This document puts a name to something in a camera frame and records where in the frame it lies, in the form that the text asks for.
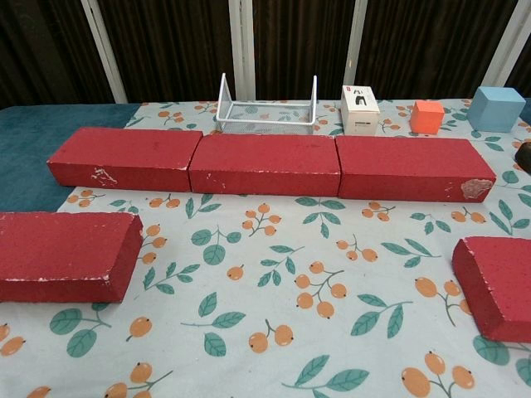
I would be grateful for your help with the orange cube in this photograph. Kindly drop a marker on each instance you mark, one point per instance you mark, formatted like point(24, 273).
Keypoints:
point(425, 118)

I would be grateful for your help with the red brick with chipped corner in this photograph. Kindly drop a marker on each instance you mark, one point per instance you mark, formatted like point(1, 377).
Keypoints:
point(406, 166)

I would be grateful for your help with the brown bottle with white cap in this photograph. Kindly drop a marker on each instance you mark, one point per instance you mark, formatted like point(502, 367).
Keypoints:
point(524, 157)

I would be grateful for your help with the teal table mat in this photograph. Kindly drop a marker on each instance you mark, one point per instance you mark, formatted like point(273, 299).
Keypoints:
point(29, 141)

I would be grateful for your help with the white partition frame post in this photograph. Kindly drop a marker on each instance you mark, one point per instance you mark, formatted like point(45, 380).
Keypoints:
point(101, 45)
point(357, 41)
point(508, 45)
point(242, 41)

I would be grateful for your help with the small white product box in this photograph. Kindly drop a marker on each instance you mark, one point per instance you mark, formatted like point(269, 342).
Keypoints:
point(360, 116)

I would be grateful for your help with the red foam brick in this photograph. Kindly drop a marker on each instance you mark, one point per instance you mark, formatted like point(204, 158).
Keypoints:
point(58, 248)
point(265, 161)
point(502, 286)

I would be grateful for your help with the red brick with white scratches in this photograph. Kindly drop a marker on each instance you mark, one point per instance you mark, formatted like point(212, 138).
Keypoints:
point(124, 153)

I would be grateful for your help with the light blue cube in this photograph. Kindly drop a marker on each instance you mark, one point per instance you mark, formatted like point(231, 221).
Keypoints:
point(493, 110)

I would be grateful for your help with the floral fruit print tablecloth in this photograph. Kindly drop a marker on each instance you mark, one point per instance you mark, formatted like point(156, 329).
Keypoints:
point(265, 331)

